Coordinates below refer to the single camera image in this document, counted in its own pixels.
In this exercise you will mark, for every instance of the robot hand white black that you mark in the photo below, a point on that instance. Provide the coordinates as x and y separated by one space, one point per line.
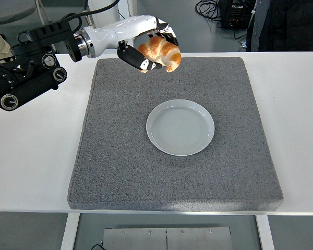
120 28

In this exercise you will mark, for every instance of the croissant bread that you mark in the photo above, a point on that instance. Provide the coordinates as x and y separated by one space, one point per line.
167 52

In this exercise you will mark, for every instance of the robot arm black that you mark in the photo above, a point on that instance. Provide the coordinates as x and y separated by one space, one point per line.
28 83

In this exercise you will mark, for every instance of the grey round plate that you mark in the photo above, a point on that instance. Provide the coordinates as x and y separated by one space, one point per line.
180 127

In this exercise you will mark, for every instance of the grey metal plate with screws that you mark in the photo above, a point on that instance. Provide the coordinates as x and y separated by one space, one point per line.
167 239

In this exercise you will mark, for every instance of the grey chair with casters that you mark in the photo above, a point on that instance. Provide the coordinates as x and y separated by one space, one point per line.
10 10

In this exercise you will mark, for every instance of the black electronics box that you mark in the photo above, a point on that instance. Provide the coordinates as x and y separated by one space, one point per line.
234 15

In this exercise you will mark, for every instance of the grey speckled mat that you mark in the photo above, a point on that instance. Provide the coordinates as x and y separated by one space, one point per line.
172 177

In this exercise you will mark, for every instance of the person in dark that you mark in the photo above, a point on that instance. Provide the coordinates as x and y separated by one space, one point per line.
289 26

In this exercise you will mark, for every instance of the white table leg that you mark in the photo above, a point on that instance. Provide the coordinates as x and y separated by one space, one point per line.
69 231
265 231

